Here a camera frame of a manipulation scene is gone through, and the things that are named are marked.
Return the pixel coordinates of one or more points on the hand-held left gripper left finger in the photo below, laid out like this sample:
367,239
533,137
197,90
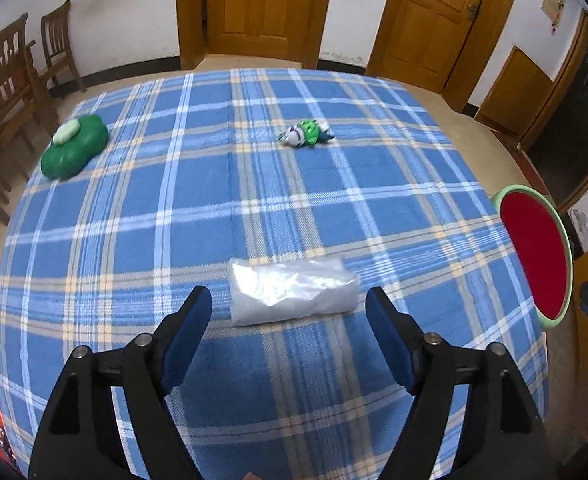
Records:
184,345

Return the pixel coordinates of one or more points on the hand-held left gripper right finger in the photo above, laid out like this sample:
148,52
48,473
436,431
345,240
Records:
391,345

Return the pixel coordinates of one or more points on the red basin with green rim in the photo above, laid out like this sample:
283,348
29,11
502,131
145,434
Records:
536,255

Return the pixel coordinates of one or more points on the clear plastic bag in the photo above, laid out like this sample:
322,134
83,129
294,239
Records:
294,290

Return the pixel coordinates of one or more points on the red floor mat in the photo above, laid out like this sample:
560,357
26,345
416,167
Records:
529,165

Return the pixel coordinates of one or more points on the blue plaid blanket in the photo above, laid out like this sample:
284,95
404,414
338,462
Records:
274,195

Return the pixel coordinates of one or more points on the dark metal door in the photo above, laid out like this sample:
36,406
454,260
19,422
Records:
579,120

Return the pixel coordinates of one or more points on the orange plastic object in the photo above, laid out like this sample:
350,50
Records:
1,435

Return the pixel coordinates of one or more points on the green plush cushion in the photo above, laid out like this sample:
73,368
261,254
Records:
74,150

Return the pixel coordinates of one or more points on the green and white toy figure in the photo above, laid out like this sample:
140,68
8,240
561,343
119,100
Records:
306,132

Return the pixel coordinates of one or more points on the small wooden cabinet door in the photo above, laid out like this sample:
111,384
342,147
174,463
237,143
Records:
516,90

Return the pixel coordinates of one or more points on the wooden chair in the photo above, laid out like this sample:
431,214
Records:
4,85
56,35

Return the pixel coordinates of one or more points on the wooden door with metal latch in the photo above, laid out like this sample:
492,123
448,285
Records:
434,15

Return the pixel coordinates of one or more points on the wooden panel door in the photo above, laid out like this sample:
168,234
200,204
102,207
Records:
254,5

